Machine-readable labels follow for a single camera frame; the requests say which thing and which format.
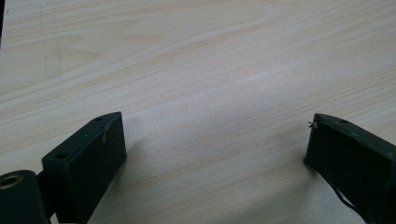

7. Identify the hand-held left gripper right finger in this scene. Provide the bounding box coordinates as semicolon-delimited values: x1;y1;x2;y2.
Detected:
303;112;396;224

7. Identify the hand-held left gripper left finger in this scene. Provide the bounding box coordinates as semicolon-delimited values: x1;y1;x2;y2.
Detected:
41;111;128;224

